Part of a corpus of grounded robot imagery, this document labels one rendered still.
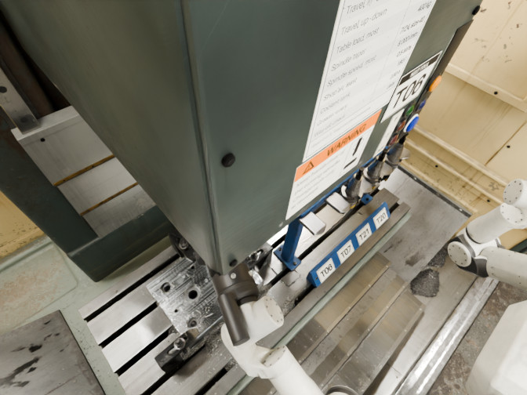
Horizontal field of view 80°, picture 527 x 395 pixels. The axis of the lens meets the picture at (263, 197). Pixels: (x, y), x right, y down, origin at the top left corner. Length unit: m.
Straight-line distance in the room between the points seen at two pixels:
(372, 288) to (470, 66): 0.88
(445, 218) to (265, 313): 1.13
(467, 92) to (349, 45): 1.12
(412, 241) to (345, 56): 1.32
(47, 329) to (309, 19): 1.45
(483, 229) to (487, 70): 0.54
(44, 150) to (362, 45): 0.82
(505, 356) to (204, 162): 0.72
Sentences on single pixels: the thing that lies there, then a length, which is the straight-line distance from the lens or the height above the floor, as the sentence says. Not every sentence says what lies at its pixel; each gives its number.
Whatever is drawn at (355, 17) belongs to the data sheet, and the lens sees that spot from 0.27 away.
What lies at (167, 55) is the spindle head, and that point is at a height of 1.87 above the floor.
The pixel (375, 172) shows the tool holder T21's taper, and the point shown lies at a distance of 1.02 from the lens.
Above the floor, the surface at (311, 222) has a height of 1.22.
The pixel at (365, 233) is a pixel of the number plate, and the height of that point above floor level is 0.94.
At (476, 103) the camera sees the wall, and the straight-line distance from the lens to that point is 1.38.
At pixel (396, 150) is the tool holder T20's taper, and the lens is 1.08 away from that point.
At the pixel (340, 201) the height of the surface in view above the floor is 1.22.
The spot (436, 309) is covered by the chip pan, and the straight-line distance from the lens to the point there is 1.57.
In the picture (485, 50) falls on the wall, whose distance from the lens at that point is 1.32.
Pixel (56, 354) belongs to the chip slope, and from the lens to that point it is 1.48.
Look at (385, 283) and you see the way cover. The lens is 1.45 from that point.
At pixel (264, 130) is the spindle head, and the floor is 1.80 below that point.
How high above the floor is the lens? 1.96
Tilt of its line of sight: 54 degrees down
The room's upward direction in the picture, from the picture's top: 6 degrees clockwise
